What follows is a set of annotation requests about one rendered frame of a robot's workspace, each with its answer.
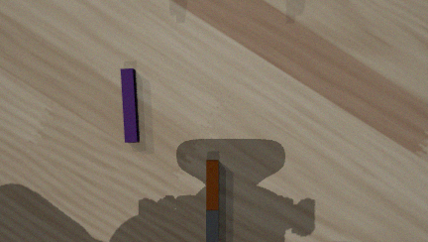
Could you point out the grey rectangular block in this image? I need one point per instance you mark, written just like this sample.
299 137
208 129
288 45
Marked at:
211 225

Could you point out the purple rod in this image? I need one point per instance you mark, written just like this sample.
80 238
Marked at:
130 109

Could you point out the orange rectangular rod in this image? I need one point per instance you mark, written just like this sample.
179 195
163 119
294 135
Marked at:
212 185

